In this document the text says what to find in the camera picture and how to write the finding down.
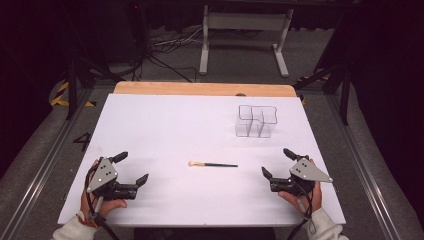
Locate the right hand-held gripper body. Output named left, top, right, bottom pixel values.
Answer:
left=269, top=153, right=334, bottom=197

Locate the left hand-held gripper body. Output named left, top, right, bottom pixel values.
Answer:
left=85, top=156, right=139, bottom=202

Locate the clear plastic organizer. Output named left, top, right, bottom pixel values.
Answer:
left=234, top=104, right=279, bottom=139

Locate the black-handled makeup brush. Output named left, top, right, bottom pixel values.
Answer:
left=187, top=160, right=239, bottom=168

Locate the person's left hand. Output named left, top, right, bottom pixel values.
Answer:
left=79, top=158, right=129, bottom=222

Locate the person's right hand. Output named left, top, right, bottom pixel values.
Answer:
left=278, top=158, right=324, bottom=215

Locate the white table cover sheet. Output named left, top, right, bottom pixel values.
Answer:
left=57, top=93, right=347, bottom=228

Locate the yellow and black floor tape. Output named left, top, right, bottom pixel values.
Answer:
left=295, top=68, right=332, bottom=105
left=49, top=80, right=98, bottom=108

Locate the black tripod stand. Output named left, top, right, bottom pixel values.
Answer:
left=293, top=19, right=355, bottom=127
left=59, top=6, right=126, bottom=122

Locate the white metal stand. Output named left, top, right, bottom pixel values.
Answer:
left=198, top=4, right=296, bottom=79

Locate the orange wrist bracelet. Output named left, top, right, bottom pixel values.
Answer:
left=75, top=211, right=100, bottom=229

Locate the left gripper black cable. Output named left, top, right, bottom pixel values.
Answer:
left=84, top=165, right=122, bottom=240

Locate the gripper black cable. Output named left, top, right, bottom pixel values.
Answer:
left=286, top=183, right=318, bottom=240
left=84, top=165, right=122, bottom=240

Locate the aluminium floor rail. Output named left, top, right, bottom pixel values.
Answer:
left=324, top=93, right=403, bottom=240
left=0, top=87, right=96, bottom=240

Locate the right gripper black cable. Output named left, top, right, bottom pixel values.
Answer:
left=286, top=183, right=318, bottom=240

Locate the bundle of floor cables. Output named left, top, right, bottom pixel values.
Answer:
left=131, top=26, right=264, bottom=83

